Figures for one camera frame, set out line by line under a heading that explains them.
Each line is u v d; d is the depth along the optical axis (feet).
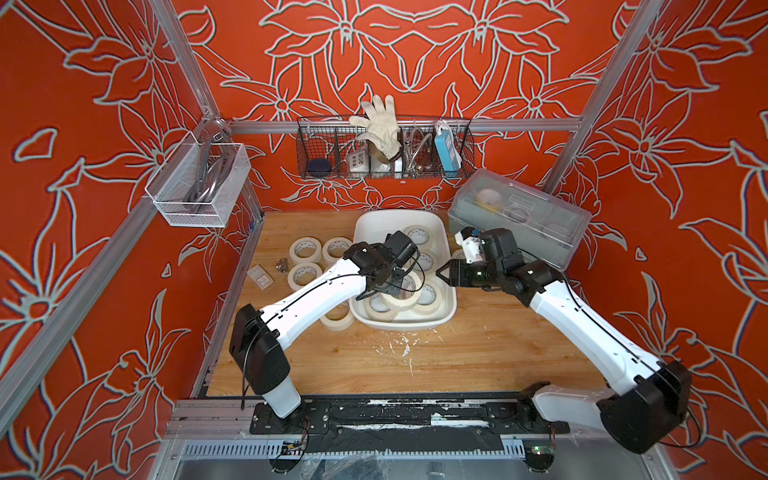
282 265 3.35
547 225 2.89
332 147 3.32
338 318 2.88
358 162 3.08
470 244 2.29
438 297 3.03
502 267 1.88
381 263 1.75
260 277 3.27
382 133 2.95
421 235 3.62
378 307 2.94
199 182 2.50
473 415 2.45
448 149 2.83
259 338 1.37
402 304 2.43
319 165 3.27
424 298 3.11
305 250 3.50
